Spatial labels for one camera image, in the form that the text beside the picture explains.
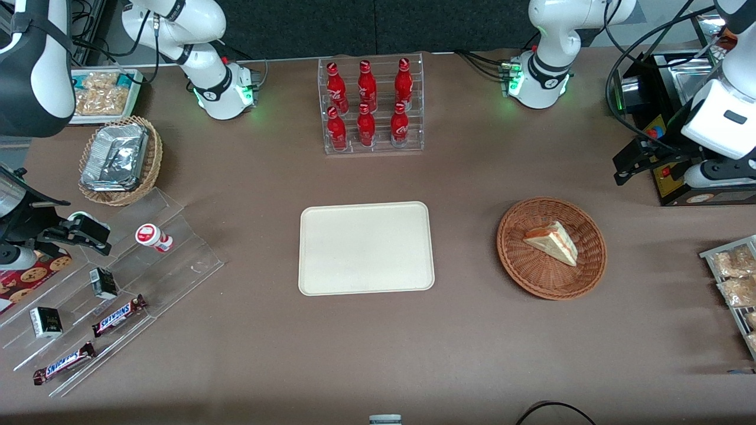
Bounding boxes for clear acrylic bottle rack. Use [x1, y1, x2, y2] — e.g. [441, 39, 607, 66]
[318, 53, 425, 155]

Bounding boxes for black arm base cables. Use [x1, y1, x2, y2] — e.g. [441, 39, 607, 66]
[454, 50, 512, 81]

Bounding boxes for cream rectangular tray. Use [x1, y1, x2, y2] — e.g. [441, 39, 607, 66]
[298, 201, 435, 296]

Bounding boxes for small black carton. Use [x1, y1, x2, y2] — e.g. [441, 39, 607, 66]
[30, 306, 63, 339]
[89, 267, 119, 300]

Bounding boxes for clear acrylic step display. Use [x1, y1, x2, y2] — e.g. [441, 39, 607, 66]
[0, 188, 226, 398]

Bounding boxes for white snack tray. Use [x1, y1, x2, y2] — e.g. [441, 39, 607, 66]
[70, 68, 144, 125]

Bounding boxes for brown Snickers bar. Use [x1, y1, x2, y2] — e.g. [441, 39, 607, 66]
[92, 294, 148, 338]
[32, 341, 96, 385]

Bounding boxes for round brown wicker basket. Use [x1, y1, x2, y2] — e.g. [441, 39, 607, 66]
[496, 197, 608, 300]

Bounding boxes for triangle sandwich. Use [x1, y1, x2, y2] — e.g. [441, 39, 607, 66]
[523, 221, 578, 267]

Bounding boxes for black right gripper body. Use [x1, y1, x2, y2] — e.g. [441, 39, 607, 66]
[0, 201, 64, 246]

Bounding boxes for clear bag of snacks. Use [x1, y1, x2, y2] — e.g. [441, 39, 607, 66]
[76, 71, 120, 92]
[74, 89, 129, 116]

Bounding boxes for red cola bottle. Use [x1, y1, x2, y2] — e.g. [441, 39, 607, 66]
[390, 102, 409, 148]
[327, 106, 348, 152]
[357, 60, 378, 113]
[326, 61, 349, 114]
[357, 103, 376, 148]
[395, 57, 413, 111]

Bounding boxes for small red white bottle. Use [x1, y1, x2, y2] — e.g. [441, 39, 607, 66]
[135, 223, 174, 253]

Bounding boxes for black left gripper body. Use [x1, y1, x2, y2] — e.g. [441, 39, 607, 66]
[631, 137, 693, 179]

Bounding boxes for tan wicker basket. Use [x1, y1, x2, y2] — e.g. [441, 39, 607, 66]
[78, 115, 164, 207]

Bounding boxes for black metal appliance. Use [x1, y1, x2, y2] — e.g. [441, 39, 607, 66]
[611, 50, 756, 207]

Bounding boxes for grey wire rack tray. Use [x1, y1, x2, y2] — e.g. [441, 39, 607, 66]
[699, 235, 756, 361]

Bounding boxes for red cookie box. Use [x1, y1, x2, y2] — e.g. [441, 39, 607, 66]
[0, 251, 73, 315]

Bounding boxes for black looping arm cable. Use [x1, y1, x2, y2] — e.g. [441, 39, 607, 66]
[602, 0, 719, 143]

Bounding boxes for stack of foil trays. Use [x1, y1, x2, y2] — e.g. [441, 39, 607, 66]
[80, 123, 149, 192]

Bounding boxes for black floor cable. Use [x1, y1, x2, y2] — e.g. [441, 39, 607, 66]
[515, 401, 597, 425]

